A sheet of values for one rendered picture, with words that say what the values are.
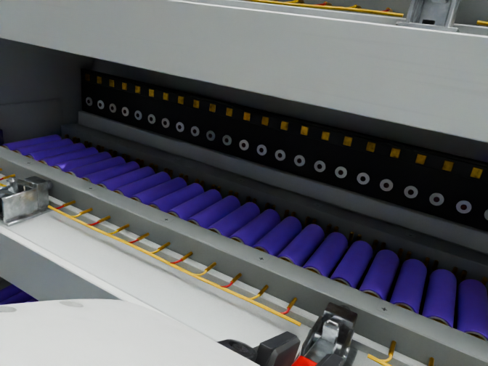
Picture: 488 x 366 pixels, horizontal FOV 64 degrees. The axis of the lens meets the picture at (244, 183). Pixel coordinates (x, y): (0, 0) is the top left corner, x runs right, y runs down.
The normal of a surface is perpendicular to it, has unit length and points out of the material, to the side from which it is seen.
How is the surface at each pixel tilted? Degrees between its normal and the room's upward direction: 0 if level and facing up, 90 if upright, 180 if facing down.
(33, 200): 90
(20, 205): 90
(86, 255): 20
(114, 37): 109
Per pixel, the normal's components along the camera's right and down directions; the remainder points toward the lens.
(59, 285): -0.48, 0.27
